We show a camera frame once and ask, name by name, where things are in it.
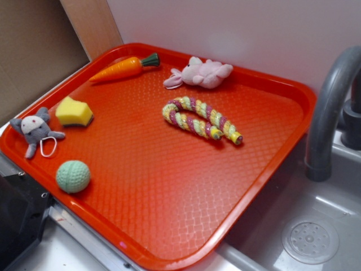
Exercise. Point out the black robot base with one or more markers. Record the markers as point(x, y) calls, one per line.
point(24, 209)

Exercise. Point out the yellow green sponge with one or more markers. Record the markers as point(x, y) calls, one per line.
point(71, 112)

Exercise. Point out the red plastic tray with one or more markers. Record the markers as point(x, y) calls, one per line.
point(163, 196)

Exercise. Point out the pink plush bunny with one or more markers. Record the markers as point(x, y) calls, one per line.
point(209, 74)

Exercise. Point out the orange toy carrot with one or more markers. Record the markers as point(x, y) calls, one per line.
point(126, 68)

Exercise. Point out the green textured ball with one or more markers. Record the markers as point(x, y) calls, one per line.
point(73, 176)

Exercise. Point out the grey toy faucet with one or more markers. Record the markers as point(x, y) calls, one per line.
point(338, 104)

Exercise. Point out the wooden board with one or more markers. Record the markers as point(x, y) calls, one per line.
point(94, 25)

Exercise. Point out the grey plush mouse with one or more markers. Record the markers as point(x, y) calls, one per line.
point(35, 129)

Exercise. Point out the grey toy sink basin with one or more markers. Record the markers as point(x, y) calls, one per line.
point(254, 242)

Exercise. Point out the brown cardboard panel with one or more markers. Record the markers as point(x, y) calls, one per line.
point(39, 49)

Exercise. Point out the sink drain strainer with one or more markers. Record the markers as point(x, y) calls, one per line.
point(310, 240)

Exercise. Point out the braided pastel rope toy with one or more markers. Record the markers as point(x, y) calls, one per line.
point(195, 116)

